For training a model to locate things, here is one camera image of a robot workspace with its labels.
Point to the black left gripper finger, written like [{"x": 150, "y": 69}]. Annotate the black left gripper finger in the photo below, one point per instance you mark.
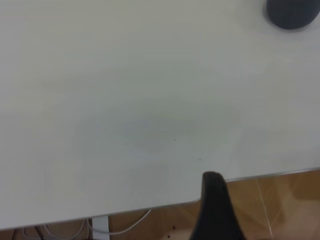
[{"x": 215, "y": 212}]

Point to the dark blue ceramic mug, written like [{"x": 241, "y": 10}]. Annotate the dark blue ceramic mug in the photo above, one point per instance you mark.
[{"x": 290, "y": 12}]

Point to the white table leg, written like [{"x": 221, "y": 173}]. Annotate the white table leg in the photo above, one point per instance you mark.
[{"x": 100, "y": 227}]

